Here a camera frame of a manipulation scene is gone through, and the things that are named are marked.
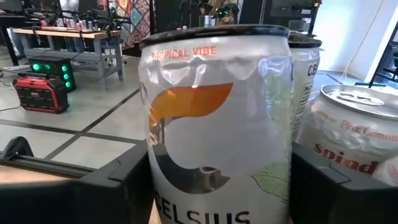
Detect white Spindrift pink lemonade can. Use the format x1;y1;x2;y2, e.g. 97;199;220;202
295;83;398;184

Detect person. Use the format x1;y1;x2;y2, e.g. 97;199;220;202
58;0;80;19
198;0;240;26

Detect colourful patterned cloth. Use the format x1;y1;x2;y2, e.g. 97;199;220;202
116;0;153;47

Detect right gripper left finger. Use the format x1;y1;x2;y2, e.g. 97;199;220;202
0;139;155;224

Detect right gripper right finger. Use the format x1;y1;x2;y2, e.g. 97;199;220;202
289;142;398;224

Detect black computer case green lights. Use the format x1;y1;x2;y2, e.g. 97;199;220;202
28;55;77;93

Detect white Celsius Tropical Vibe can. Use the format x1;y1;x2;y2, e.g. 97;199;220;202
138;24;295;224

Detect wooden workbench grey legs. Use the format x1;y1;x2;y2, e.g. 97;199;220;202
12;27;125;91

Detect black monitor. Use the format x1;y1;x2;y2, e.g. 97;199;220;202
270;0;321;35

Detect red black toolbox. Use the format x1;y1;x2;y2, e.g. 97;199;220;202
12;76;70;114

